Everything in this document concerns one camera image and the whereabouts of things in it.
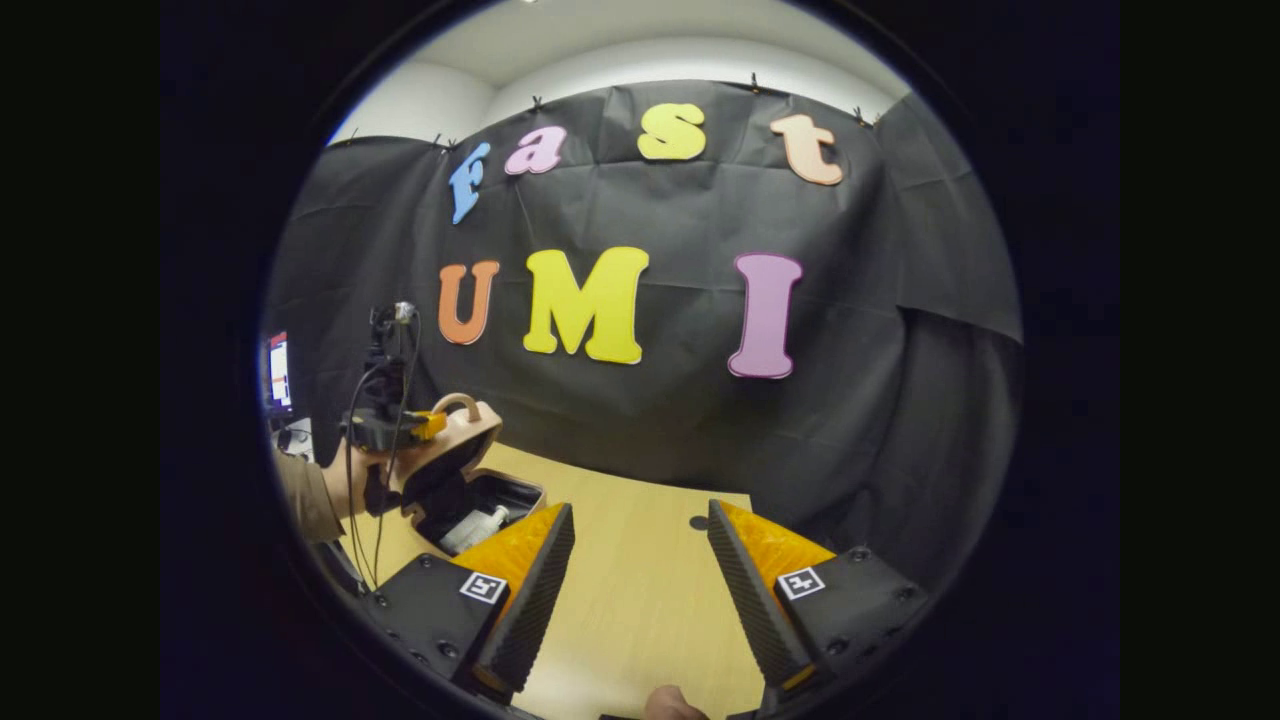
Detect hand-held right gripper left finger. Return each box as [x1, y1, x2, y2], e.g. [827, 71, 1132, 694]
[360, 502, 576, 706]

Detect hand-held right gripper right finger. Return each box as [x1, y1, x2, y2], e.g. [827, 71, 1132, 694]
[706, 498, 931, 706]

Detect pink suitcase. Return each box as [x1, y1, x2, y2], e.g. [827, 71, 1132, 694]
[390, 393, 548, 558]

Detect white pump bottle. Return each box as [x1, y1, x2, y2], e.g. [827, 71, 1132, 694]
[440, 505, 511, 554]

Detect computer monitor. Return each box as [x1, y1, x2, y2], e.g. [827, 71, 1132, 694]
[262, 330, 296, 416]

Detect black backdrop cloth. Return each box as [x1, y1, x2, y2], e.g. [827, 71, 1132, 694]
[262, 80, 1025, 591]

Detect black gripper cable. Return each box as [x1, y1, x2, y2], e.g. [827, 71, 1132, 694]
[343, 310, 422, 591]

